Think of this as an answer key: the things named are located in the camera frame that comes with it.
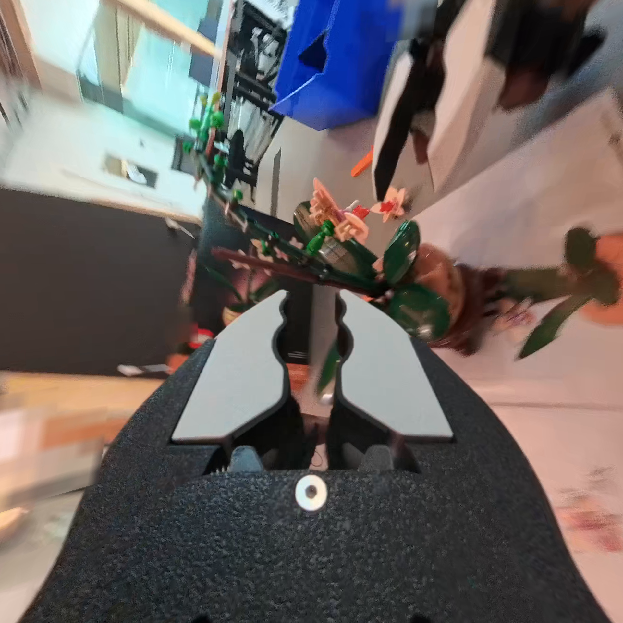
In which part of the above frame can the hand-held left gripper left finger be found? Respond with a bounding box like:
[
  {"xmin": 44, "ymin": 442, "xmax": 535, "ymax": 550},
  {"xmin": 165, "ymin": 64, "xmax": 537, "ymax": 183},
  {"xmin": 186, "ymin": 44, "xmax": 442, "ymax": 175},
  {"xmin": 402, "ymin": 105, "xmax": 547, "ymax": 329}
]
[{"xmin": 171, "ymin": 289, "xmax": 292, "ymax": 444}]

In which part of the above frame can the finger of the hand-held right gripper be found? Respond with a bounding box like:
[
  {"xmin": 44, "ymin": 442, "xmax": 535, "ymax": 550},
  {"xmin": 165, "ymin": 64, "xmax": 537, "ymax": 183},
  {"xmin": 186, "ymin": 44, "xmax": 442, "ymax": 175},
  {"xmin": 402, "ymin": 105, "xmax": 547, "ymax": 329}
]
[
  {"xmin": 426, "ymin": 9, "xmax": 513, "ymax": 194},
  {"xmin": 371, "ymin": 43, "xmax": 447, "ymax": 201}
]

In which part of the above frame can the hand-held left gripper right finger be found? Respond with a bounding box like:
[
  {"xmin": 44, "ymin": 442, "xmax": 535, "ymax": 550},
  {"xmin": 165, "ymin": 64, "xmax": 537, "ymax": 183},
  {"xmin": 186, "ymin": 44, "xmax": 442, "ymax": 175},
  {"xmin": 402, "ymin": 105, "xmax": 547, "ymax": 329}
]
[{"xmin": 335, "ymin": 289, "xmax": 456, "ymax": 444}]

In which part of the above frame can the pink toy flower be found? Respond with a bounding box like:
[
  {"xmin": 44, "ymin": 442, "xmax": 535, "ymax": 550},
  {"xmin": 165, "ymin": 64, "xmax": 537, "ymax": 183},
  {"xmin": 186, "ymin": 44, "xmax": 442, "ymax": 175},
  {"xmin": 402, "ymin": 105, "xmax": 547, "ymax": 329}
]
[
  {"xmin": 371, "ymin": 186, "xmax": 409, "ymax": 223},
  {"xmin": 309, "ymin": 177, "xmax": 372, "ymax": 245}
]

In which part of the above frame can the green toy flower stem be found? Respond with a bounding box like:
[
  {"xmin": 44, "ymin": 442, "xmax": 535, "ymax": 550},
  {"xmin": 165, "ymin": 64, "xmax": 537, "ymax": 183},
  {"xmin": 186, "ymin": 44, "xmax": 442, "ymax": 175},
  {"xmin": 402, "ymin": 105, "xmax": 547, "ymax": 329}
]
[{"xmin": 184, "ymin": 92, "xmax": 390, "ymax": 299}]

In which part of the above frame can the grey desk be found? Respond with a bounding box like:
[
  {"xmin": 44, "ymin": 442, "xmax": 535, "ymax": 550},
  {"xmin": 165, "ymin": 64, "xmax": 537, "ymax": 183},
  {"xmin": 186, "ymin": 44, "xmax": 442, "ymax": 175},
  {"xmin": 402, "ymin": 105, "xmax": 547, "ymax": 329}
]
[{"xmin": 195, "ymin": 112, "xmax": 623, "ymax": 623}]

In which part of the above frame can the person's right hand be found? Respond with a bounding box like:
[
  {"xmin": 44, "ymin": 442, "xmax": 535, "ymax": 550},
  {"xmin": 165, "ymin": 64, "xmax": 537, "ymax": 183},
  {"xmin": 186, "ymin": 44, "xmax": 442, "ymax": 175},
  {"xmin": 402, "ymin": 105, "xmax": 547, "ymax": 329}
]
[{"xmin": 499, "ymin": 61, "xmax": 556, "ymax": 111}]

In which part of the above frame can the toy plant pot with leaves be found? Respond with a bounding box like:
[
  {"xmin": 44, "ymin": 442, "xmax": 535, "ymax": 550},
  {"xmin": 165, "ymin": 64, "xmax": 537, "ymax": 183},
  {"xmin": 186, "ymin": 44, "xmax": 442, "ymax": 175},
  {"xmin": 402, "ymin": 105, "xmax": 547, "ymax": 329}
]
[{"xmin": 294, "ymin": 201, "xmax": 495, "ymax": 356}]

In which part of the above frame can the blue plastic bin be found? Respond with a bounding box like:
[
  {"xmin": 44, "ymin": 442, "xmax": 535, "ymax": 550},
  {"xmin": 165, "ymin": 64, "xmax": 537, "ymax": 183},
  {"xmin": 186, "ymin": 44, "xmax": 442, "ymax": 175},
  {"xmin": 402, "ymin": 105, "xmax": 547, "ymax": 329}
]
[{"xmin": 269, "ymin": 0, "xmax": 406, "ymax": 132}]

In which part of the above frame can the dark tape strip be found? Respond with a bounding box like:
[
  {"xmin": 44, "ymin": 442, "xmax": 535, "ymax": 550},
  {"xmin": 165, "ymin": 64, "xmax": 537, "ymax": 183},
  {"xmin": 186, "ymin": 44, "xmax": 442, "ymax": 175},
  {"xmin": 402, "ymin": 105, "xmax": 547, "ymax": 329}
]
[{"xmin": 270, "ymin": 148, "xmax": 283, "ymax": 216}]

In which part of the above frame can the white instruction booklet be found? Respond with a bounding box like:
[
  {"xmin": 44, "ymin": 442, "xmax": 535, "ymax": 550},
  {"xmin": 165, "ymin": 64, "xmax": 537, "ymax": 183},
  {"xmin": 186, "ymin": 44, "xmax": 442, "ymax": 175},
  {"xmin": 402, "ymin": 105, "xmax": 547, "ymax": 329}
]
[{"xmin": 409, "ymin": 90, "xmax": 623, "ymax": 556}]

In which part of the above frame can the black box with orchid print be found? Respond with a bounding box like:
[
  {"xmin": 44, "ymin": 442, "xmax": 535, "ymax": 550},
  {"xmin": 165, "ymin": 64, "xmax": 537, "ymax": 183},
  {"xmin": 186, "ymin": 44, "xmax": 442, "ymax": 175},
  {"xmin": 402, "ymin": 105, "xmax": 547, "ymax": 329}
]
[{"xmin": 187, "ymin": 195, "xmax": 314, "ymax": 366}]

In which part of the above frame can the dark partition panel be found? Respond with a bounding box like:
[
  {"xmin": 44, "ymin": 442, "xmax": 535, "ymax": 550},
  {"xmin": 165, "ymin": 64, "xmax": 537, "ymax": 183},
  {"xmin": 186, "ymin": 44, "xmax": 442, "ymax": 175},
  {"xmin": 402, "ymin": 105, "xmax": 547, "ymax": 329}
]
[{"xmin": 0, "ymin": 187, "xmax": 202, "ymax": 374}]

